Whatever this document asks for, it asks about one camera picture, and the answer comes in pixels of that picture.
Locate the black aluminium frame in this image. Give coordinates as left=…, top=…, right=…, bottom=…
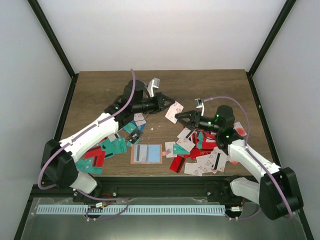
left=13, top=0, right=315, bottom=240

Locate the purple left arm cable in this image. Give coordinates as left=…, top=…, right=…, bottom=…
left=37, top=68, right=137, bottom=222

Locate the black membership card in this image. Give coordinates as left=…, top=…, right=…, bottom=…
left=126, top=128, right=143, bottom=145

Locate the pink leather card holder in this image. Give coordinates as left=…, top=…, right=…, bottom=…
left=130, top=144, right=164, bottom=165

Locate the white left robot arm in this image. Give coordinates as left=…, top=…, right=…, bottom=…
left=37, top=79, right=175, bottom=202

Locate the light blue slotted rail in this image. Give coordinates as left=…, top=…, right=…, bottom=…
left=36, top=204, right=226, bottom=216

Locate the teal chip card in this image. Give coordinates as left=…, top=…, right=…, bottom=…
left=173, top=144, right=190, bottom=155

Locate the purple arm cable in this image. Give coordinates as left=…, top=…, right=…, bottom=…
left=202, top=96, right=293, bottom=221
left=37, top=68, right=137, bottom=222

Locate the red card with stripe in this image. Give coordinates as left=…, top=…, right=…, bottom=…
left=169, top=155, right=186, bottom=174

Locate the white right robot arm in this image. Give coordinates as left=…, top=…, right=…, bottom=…
left=175, top=105, right=304, bottom=220

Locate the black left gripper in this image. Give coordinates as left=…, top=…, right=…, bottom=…
left=132, top=92, right=175, bottom=114

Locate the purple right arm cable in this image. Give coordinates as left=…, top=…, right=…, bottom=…
left=202, top=96, right=293, bottom=221

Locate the white floral VIP card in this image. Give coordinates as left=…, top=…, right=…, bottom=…
left=165, top=141, right=177, bottom=158

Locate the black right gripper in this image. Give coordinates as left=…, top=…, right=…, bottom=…
left=175, top=110, right=222, bottom=134

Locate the white red corner card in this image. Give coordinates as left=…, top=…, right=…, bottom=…
left=233, top=122, right=247, bottom=137

